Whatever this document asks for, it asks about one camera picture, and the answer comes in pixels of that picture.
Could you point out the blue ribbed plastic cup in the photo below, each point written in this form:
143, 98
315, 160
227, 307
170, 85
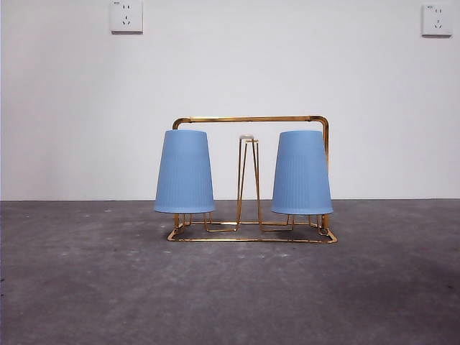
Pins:
302, 172
185, 172

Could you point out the white wall power socket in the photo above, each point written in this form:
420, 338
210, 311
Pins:
126, 16
437, 21

